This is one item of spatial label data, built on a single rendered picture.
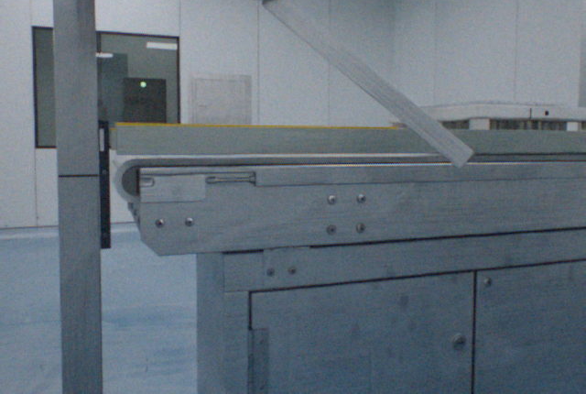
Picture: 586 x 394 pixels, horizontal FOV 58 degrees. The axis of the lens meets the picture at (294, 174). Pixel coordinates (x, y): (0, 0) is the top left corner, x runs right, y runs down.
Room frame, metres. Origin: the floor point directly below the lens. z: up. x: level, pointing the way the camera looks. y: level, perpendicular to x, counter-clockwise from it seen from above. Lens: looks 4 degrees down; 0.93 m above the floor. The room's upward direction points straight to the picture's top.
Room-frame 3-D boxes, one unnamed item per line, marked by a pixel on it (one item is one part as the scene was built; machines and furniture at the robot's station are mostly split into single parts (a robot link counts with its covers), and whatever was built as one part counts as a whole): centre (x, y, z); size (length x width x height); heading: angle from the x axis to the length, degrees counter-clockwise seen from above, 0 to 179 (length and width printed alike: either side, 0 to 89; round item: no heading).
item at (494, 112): (0.90, -0.33, 0.98); 0.25 x 0.24 x 0.02; 20
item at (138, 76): (5.36, 1.84, 1.43); 1.38 x 0.01 x 1.16; 111
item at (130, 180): (0.70, 0.22, 0.89); 0.27 x 0.03 x 0.03; 20
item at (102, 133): (0.82, 0.29, 0.86); 0.02 x 0.01 x 0.20; 110
